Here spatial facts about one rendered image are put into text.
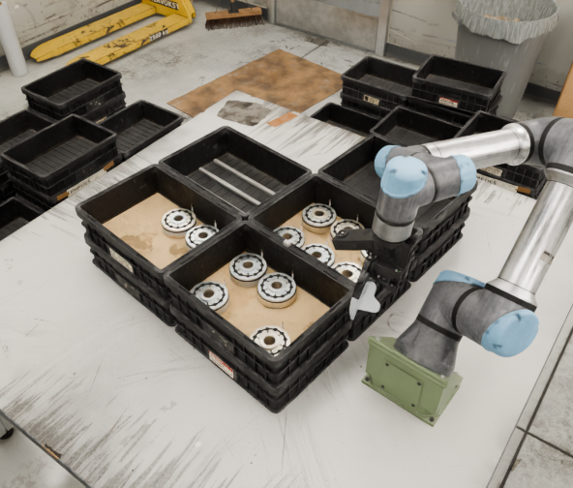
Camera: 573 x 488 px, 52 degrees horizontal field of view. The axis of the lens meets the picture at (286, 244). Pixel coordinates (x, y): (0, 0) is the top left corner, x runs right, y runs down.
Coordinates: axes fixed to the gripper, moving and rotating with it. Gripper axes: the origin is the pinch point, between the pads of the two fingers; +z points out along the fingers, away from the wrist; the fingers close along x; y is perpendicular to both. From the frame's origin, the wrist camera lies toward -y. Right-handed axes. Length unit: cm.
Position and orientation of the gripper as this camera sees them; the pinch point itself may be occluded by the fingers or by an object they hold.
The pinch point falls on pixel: (364, 296)
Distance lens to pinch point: 130.0
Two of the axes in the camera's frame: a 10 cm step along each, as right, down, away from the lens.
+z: -0.7, 7.4, 6.7
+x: 5.3, -5.4, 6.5
